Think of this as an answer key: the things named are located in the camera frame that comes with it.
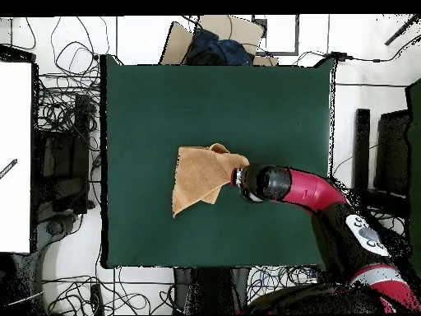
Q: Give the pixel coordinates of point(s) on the white flat panel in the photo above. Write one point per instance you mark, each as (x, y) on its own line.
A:
(14, 148)

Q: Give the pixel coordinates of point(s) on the green cloth covered object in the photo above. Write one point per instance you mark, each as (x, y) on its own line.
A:
(415, 148)

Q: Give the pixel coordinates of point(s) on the grey wheeled base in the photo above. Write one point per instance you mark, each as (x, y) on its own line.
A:
(56, 227)

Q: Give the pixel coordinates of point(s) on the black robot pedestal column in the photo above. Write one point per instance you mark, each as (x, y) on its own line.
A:
(210, 289)

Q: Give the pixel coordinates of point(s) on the dark blue garment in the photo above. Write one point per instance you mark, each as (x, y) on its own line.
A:
(227, 51)

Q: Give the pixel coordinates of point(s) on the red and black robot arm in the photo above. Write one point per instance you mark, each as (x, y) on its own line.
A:
(312, 191)

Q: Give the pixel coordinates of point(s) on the brown cardboard box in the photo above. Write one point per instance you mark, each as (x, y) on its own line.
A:
(177, 46)

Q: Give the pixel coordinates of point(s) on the dark green table cloth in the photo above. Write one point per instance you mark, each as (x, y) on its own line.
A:
(263, 115)

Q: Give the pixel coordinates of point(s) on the black power strip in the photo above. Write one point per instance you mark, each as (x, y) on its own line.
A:
(96, 298)

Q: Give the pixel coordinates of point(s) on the tan terry towel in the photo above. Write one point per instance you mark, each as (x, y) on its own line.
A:
(197, 174)

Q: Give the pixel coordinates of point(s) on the black corner clamp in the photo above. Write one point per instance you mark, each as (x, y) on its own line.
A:
(340, 56)

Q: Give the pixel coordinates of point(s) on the black equipment stand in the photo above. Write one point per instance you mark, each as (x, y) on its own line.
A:
(80, 148)

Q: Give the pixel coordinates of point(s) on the black chair frame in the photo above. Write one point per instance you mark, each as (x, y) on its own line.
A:
(361, 148)

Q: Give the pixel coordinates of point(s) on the black square floor frame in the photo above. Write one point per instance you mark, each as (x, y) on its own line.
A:
(296, 36)

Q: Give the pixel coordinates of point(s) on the black rod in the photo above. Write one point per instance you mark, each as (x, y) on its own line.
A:
(401, 31)

